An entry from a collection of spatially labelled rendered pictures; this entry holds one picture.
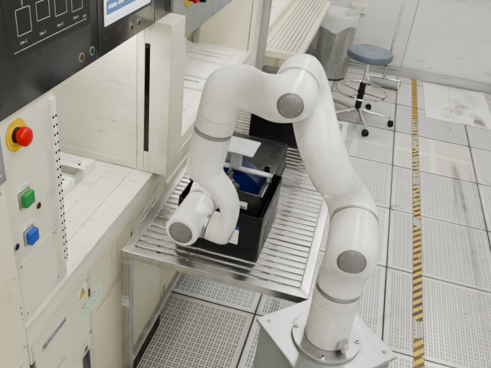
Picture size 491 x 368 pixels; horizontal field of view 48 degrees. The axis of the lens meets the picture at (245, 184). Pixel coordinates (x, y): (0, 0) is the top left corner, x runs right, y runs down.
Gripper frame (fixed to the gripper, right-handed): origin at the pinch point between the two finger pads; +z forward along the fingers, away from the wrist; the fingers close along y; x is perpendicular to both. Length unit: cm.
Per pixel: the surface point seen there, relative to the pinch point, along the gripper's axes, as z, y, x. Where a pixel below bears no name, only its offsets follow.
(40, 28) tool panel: -40, -28, 47
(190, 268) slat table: -9.8, -4.1, -30.4
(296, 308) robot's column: -13.8, 30.4, -30.1
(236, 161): 12.6, 0.8, -2.4
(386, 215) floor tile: 168, 62, -106
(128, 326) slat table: -10, -24, -63
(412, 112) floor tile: 345, 73, -106
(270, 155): 53, 4, -20
